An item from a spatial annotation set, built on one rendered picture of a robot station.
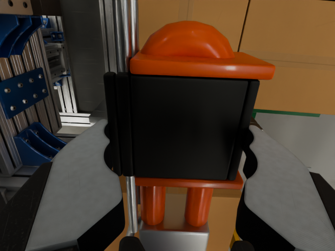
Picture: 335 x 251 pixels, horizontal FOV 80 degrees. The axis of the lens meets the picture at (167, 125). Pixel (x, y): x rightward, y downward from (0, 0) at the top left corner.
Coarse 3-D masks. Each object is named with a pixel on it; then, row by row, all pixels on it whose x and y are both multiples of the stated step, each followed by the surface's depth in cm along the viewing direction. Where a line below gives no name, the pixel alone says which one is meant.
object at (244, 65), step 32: (160, 64) 10; (192, 64) 10; (224, 64) 10; (256, 64) 10; (160, 96) 11; (192, 96) 11; (224, 96) 11; (256, 96) 11; (160, 128) 12; (192, 128) 12; (224, 128) 12; (160, 160) 13; (192, 160) 13; (224, 160) 13
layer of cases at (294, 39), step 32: (160, 0) 67; (192, 0) 66; (224, 0) 66; (256, 0) 66; (288, 0) 66; (320, 0) 66; (224, 32) 71; (256, 32) 70; (288, 32) 70; (320, 32) 70; (288, 64) 75; (320, 64) 75; (288, 96) 81; (320, 96) 81
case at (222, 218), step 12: (120, 180) 55; (168, 192) 52; (180, 192) 52; (216, 192) 53; (228, 192) 53; (240, 192) 53; (216, 204) 53; (228, 204) 53; (216, 216) 55; (228, 216) 55; (216, 228) 57; (228, 228) 57; (120, 240) 60; (216, 240) 60; (228, 240) 60
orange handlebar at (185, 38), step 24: (168, 24) 11; (192, 24) 11; (144, 48) 12; (168, 48) 11; (192, 48) 11; (216, 48) 11; (144, 192) 16; (192, 192) 16; (144, 216) 17; (192, 216) 17
